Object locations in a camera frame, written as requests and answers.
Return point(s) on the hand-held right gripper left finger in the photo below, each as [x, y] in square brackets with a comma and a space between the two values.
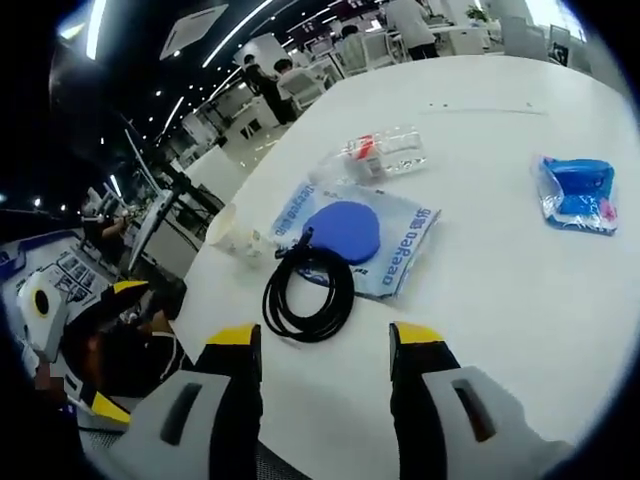
[235, 400]

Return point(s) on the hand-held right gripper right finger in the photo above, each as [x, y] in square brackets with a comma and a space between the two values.
[415, 400]

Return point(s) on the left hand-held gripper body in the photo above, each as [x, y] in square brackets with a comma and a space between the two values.
[42, 310]

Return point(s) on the white paper cup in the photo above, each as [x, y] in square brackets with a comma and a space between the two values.
[237, 235]

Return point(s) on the packet with blue round pad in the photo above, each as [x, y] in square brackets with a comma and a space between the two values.
[345, 235]

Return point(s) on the clear plastic bottle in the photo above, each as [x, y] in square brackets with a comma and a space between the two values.
[380, 150]

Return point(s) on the small blue plastic packet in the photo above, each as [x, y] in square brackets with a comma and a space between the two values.
[580, 180]

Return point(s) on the blue white display board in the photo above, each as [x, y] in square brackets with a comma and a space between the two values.
[75, 270]

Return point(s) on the black tripod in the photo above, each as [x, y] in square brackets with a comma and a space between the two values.
[182, 182]

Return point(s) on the ceiling air vent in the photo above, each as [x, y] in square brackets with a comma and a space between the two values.
[192, 32]

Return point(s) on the white office chair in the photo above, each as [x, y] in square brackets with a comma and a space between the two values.
[380, 50]
[307, 95]

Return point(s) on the potted green plant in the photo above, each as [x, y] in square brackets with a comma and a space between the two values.
[476, 14]

